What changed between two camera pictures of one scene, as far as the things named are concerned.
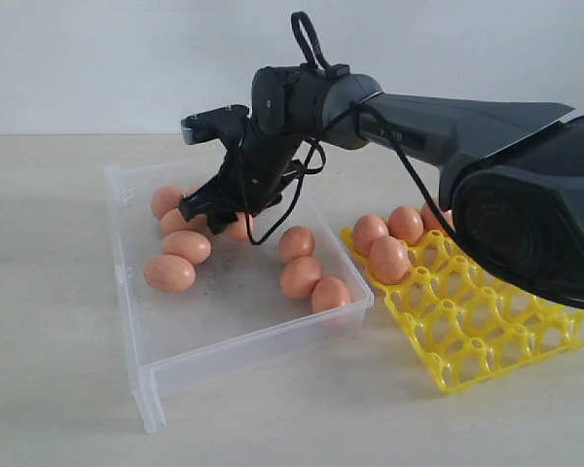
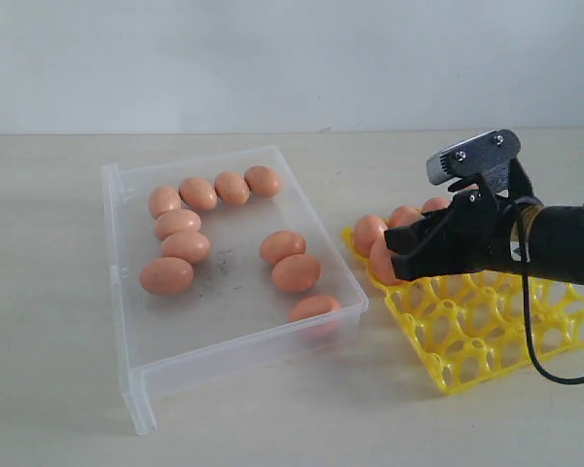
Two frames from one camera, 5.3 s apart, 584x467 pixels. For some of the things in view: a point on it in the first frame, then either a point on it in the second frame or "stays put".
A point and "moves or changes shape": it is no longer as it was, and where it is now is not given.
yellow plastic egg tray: [471, 322] stays put
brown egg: [368, 229] stays put
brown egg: [296, 241] moves or changes shape
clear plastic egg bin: [202, 313] stays put
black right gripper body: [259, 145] to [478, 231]
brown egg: [329, 293] to [312, 305]
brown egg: [164, 199] stays put
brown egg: [406, 225] stays put
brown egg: [389, 260] stays put
